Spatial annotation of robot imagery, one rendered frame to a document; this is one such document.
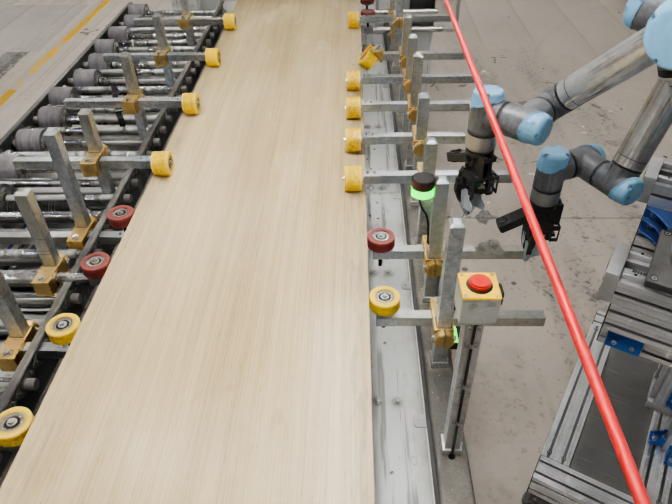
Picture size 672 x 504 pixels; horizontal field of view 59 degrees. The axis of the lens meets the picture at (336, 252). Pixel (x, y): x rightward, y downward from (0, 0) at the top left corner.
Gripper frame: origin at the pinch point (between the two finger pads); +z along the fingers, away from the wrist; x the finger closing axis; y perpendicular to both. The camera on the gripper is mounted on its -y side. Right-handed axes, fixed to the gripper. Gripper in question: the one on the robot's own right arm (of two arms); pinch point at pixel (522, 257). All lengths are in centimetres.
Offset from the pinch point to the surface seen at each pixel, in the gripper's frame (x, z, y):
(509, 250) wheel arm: -1.2, -3.6, -4.7
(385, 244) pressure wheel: -3.7, -8.1, -40.6
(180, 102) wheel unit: 78, -13, -116
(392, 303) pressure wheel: -27.6, -8.4, -39.9
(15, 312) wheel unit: -31, -9, -134
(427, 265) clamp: -7.6, -3.6, -28.9
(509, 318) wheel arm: -26.5, -1.7, -9.6
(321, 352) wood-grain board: -43, -8, -57
